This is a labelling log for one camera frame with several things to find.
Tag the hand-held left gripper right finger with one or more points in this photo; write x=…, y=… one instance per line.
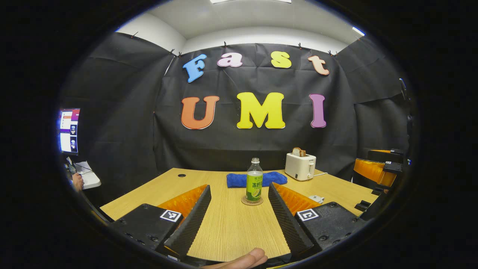
x=287, y=220

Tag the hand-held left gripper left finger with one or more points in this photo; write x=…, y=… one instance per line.
x=192, y=220

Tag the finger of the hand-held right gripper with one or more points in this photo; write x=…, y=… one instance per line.
x=373, y=172
x=384, y=155

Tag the white teacup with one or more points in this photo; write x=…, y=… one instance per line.
x=317, y=201

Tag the white teacup lid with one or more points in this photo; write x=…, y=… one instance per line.
x=316, y=197

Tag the round wooden coaster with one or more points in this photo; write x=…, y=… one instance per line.
x=244, y=202

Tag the green label water bottle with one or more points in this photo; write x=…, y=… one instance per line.
x=254, y=185

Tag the white toaster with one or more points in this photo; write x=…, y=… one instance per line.
x=298, y=168

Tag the blue towel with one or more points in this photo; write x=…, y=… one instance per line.
x=235, y=180

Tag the bread slice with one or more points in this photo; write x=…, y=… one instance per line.
x=298, y=152

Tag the white side table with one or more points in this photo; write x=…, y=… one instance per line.
x=89, y=179

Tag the black backdrop cloth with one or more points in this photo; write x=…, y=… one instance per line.
x=123, y=123

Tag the small ceiling light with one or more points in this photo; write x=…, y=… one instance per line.
x=358, y=31

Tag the computer monitor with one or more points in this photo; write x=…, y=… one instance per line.
x=70, y=130

